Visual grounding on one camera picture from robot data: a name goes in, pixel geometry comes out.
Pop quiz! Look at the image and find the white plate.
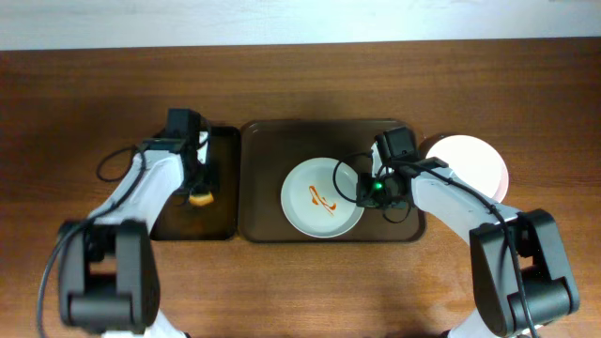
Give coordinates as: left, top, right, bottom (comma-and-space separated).
280, 158, 364, 238
425, 135, 509, 202

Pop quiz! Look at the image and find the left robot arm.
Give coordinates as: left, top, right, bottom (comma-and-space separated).
52, 108, 211, 337

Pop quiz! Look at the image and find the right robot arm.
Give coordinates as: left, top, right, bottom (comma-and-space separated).
356, 127, 580, 337

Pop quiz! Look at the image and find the small black water tray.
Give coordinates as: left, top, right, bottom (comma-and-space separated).
150, 126, 240, 240

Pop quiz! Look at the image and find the orange green sponge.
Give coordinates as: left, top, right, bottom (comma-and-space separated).
188, 191, 214, 207

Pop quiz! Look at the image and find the white plate top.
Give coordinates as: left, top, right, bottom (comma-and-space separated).
425, 135, 509, 202

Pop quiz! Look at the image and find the large brown serving tray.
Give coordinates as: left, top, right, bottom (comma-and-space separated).
239, 119, 426, 243

